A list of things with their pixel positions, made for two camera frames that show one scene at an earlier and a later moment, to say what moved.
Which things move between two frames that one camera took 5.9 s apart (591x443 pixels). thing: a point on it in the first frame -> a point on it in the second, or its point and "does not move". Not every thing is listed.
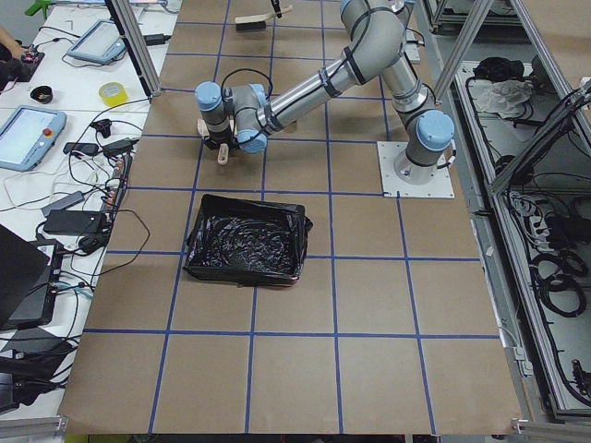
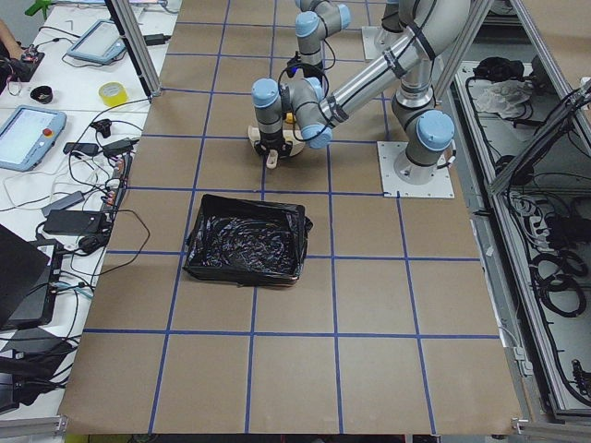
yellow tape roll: (114, 93) does not move
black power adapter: (74, 221) does not move
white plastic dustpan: (223, 149) -> (294, 137)
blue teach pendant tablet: (101, 41) does not move
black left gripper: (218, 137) -> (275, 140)
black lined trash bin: (247, 242) does not move
